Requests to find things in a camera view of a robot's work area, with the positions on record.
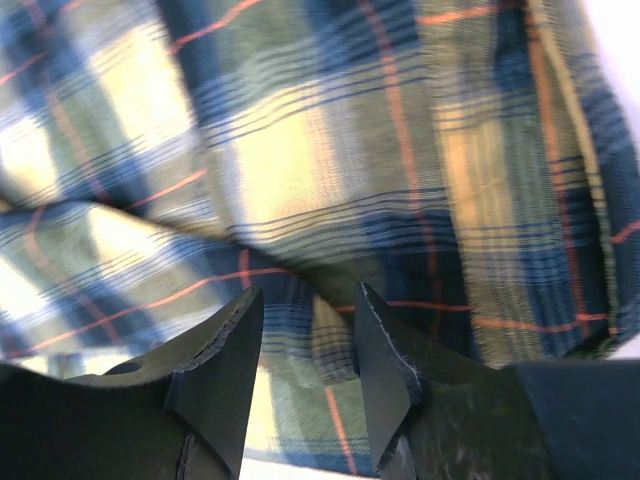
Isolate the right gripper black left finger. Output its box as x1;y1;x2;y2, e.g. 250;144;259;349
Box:
1;287;264;479

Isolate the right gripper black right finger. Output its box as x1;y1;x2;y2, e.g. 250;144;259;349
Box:
354;284;639;479

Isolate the yellow plaid long sleeve shirt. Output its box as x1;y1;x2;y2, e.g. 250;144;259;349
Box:
1;1;639;475

